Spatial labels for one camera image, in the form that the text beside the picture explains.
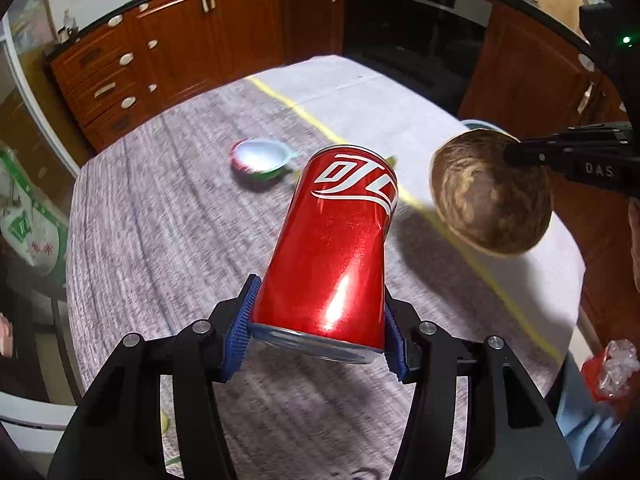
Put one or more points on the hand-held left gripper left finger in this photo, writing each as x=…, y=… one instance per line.
x=240, y=340

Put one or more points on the built-in black oven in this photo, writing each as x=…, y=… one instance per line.
x=410, y=45

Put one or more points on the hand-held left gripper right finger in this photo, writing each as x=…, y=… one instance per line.
x=397, y=350

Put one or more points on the wooden drawer cabinet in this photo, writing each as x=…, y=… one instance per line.
x=100, y=80

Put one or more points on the red and clear plastic wrapper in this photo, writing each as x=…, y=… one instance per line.
x=595, y=375

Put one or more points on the wooden cabinet beside oven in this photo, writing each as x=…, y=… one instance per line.
x=530, y=75

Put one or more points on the small bowl with red-green rim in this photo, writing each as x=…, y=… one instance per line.
x=260, y=160

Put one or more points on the small bottle on counter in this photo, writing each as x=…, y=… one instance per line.
x=67, y=27

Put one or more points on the green printed bag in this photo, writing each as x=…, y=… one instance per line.
x=25, y=225

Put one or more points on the person's blue jeans leg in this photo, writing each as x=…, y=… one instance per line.
x=585, y=425

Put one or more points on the red soda can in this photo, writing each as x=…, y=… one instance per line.
x=330, y=260

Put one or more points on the wooden double-door cabinet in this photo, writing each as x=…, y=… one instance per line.
x=200, y=45

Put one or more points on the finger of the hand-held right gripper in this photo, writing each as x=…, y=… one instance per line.
x=530, y=152

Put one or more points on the brown coconut shell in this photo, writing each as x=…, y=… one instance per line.
x=490, y=205

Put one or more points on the white chair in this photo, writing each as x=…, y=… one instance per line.
x=35, y=410

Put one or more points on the teal waste bin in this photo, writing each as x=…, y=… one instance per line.
x=480, y=124

